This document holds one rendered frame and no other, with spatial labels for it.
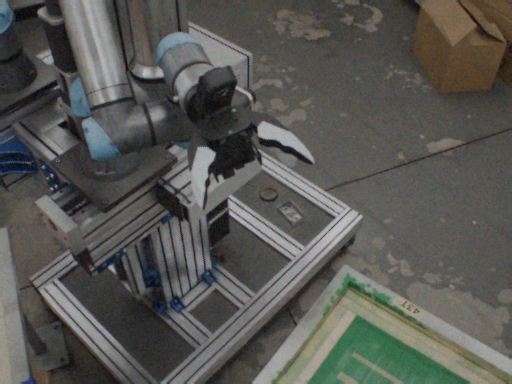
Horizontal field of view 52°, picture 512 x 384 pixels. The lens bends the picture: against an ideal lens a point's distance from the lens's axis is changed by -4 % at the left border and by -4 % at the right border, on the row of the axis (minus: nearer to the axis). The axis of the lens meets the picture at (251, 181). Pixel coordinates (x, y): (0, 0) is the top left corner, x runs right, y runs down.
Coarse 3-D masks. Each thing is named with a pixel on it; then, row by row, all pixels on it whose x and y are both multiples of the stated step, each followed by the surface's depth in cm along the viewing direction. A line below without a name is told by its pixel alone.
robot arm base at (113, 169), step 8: (80, 152) 124; (88, 152) 120; (136, 152) 124; (80, 160) 124; (88, 160) 121; (104, 160) 121; (112, 160) 120; (120, 160) 121; (128, 160) 122; (136, 160) 124; (88, 168) 122; (96, 168) 121; (104, 168) 122; (112, 168) 121; (120, 168) 122; (128, 168) 123; (136, 168) 125; (88, 176) 124; (96, 176) 122; (104, 176) 122; (112, 176) 122; (120, 176) 123; (128, 176) 124
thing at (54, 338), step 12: (48, 324) 234; (60, 324) 235; (36, 336) 217; (48, 336) 230; (60, 336) 231; (36, 348) 221; (48, 348) 227; (60, 348) 227; (36, 360) 223; (48, 360) 223
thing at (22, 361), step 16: (0, 240) 145; (0, 256) 141; (0, 272) 138; (16, 272) 142; (16, 288) 135; (16, 304) 131; (16, 320) 128; (16, 336) 125; (16, 352) 122; (16, 368) 120
